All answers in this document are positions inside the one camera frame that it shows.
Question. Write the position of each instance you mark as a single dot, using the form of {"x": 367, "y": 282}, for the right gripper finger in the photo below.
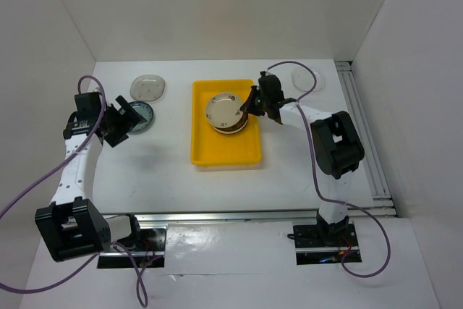
{"x": 273, "y": 109}
{"x": 250, "y": 105}

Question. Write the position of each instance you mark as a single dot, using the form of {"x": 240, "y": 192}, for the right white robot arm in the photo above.
{"x": 335, "y": 149}

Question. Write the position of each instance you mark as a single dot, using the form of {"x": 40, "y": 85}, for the aluminium rail front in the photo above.
{"x": 224, "y": 217}

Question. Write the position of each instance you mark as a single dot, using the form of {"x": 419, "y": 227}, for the aluminium rail right side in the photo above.
{"x": 383, "y": 204}

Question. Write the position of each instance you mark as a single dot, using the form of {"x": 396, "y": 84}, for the yellow plastic bin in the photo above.
{"x": 212, "y": 148}

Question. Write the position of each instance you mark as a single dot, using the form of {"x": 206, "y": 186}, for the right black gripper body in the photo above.
{"x": 264, "y": 100}

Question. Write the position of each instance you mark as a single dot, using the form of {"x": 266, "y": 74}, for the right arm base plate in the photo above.
{"x": 312, "y": 249}

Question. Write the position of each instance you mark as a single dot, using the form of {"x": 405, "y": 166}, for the cream plate green brushstroke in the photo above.
{"x": 236, "y": 125}

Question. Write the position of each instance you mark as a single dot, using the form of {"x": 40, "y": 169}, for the aluminium rail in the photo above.
{"x": 383, "y": 204}
{"x": 224, "y": 217}

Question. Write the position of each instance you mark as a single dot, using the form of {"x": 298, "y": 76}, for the blue patterned plate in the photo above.
{"x": 146, "y": 112}

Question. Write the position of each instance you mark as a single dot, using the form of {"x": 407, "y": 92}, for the smoky glass plate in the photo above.
{"x": 147, "y": 88}

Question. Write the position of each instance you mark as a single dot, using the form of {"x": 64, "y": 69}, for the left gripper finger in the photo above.
{"x": 127, "y": 112}
{"x": 115, "y": 132}

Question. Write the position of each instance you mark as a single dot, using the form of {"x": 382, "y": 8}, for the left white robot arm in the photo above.
{"x": 71, "y": 226}

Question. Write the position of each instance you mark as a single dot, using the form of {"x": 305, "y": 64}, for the yellow patterned plate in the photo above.
{"x": 228, "y": 131}

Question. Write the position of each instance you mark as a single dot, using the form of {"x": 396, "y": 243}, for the clear glass plate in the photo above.
{"x": 305, "y": 81}

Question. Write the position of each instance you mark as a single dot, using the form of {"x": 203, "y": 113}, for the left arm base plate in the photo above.
{"x": 147, "y": 252}

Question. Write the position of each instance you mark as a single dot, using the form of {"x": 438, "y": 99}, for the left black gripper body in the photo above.
{"x": 111, "y": 115}

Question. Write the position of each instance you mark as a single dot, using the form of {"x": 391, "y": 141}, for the cream plate with calligraphy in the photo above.
{"x": 223, "y": 110}

